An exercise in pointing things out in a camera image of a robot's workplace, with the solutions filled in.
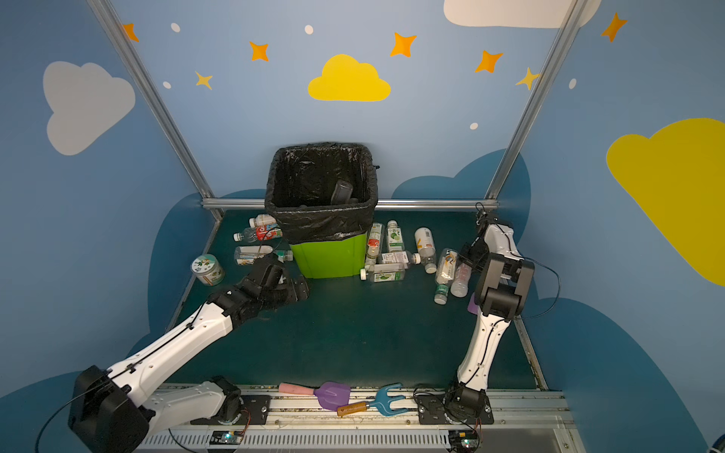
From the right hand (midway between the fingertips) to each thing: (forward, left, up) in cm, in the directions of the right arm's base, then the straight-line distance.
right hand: (465, 262), depth 101 cm
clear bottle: (-5, +8, +1) cm, 10 cm away
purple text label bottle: (+2, +22, -2) cm, 22 cm away
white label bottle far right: (+6, +14, +1) cm, 15 cm away
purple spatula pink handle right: (-16, -1, -4) cm, 16 cm away
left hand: (-20, +54, +11) cm, 58 cm away
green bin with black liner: (+16, +52, +16) cm, 57 cm away
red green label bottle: (+10, +79, 0) cm, 80 cm away
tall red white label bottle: (+5, +34, +2) cm, 34 cm away
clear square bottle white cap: (-6, +29, 0) cm, 30 cm away
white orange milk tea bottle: (+17, +80, +1) cm, 82 cm away
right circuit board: (-53, +8, -5) cm, 54 cm away
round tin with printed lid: (-11, +89, +5) cm, 90 cm away
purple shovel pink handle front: (-45, +44, -3) cm, 63 cm away
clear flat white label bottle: (-2, +80, +1) cm, 80 cm away
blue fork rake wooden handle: (-46, +29, -3) cm, 54 cm away
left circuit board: (-56, +69, -5) cm, 89 cm away
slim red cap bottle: (-10, +4, +1) cm, 11 cm away
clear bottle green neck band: (+14, +45, +19) cm, 51 cm away
